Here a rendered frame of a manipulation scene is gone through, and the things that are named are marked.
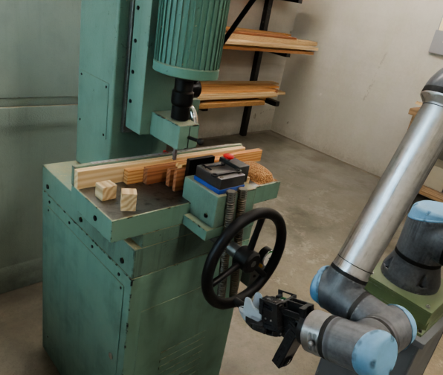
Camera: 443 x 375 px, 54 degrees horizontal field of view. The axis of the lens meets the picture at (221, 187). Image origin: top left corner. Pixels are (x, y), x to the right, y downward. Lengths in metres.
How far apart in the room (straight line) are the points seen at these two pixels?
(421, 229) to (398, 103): 3.10
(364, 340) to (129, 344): 0.68
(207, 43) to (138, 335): 0.81
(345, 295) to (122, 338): 0.63
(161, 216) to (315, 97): 3.99
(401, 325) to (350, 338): 0.14
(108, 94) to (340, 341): 0.90
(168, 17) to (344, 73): 3.75
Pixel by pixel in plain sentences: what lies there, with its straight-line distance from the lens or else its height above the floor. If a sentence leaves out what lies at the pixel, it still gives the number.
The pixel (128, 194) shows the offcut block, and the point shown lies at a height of 0.94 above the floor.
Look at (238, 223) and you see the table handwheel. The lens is 1.00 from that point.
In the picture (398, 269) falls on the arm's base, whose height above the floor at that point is 0.70.
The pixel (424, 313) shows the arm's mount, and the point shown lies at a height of 0.63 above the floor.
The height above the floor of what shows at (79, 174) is 0.94.
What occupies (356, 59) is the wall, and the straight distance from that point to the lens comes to 4.71.
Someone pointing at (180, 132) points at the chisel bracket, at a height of 1.05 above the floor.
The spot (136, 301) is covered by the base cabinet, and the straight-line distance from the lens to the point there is 1.21.
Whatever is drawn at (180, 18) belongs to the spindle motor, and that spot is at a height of 1.34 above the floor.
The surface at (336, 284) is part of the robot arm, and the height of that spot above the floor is 0.86.
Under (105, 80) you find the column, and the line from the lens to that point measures 1.34.
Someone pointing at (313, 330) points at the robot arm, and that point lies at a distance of 0.94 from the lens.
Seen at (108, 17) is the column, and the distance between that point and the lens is 1.31.
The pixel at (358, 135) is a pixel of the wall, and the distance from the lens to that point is 4.69.
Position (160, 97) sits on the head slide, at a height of 1.11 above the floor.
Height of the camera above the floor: 1.41
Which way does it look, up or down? 24 degrees down
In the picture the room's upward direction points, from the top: 10 degrees clockwise
